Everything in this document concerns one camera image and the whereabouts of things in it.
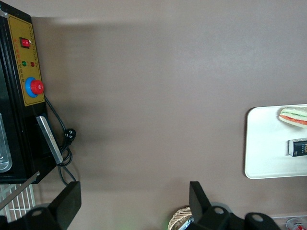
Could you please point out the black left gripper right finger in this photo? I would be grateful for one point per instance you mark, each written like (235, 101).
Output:
(197, 203)

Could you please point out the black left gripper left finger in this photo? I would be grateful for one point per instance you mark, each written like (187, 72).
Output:
(68, 201)

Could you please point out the beige plastic tray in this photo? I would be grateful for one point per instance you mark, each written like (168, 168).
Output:
(266, 153)

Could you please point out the black gum box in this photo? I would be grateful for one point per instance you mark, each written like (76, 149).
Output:
(298, 147)

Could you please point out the aluminium foil container stack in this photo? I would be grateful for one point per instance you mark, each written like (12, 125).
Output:
(188, 222)

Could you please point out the wicker basket with foil containers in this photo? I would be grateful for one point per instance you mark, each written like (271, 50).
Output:
(178, 215)

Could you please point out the clear plastic container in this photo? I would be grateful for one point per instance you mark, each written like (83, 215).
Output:
(4, 155)

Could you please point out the black sealing machine yellow panel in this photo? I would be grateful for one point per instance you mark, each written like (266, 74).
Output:
(16, 134)

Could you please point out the clear acrylic bottle rack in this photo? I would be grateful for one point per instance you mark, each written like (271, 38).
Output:
(281, 219)

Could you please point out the red cola bottle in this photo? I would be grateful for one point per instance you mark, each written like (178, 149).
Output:
(295, 224)

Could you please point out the wrapped triangle sandwich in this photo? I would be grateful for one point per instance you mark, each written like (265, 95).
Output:
(293, 117)

